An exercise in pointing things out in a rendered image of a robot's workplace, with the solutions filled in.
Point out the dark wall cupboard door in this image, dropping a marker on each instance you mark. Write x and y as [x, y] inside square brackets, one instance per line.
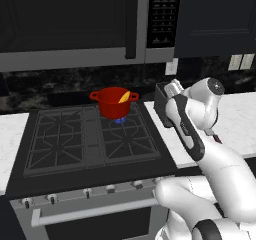
[216, 17]

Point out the white wall socket plate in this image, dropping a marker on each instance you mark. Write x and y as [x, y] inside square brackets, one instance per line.
[171, 67]
[235, 62]
[247, 61]

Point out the black gas hob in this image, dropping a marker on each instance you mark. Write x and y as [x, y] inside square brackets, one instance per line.
[80, 140]

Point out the silver hob knob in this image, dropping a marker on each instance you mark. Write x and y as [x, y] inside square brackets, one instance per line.
[87, 193]
[156, 180]
[26, 203]
[110, 188]
[51, 198]
[137, 184]

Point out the dark microwave door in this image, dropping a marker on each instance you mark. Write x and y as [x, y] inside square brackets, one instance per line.
[63, 20]

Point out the dark red utensil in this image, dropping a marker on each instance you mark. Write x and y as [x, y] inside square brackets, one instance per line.
[217, 139]

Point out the black box container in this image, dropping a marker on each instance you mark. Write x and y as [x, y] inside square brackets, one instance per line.
[160, 104]

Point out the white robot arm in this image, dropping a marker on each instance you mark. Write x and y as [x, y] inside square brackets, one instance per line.
[226, 174]

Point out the yellow corn cob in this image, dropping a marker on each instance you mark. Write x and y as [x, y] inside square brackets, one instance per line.
[124, 98]

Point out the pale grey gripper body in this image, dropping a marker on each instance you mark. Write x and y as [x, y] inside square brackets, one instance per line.
[173, 88]

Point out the dark base cupboard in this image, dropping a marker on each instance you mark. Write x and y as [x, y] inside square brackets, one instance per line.
[8, 220]

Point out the grey microwave oven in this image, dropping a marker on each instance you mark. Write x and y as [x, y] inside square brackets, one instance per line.
[83, 24]

